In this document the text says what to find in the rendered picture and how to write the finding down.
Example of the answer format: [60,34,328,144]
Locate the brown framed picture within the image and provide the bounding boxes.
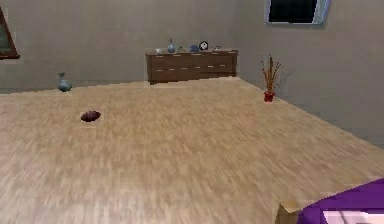
[0,7,21,60]

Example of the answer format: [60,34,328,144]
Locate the bed with purple cover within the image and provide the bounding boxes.
[275,177,384,224]

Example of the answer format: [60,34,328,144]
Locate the dry plant in red pot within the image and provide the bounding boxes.
[260,55,283,103]

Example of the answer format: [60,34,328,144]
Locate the grey-blue floor vase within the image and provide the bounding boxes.
[57,72,73,93]

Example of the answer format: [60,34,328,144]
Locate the brown wooden chest of drawers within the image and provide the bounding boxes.
[145,49,239,86]

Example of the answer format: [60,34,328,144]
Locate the window with pale frame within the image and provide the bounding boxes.
[264,0,332,25]

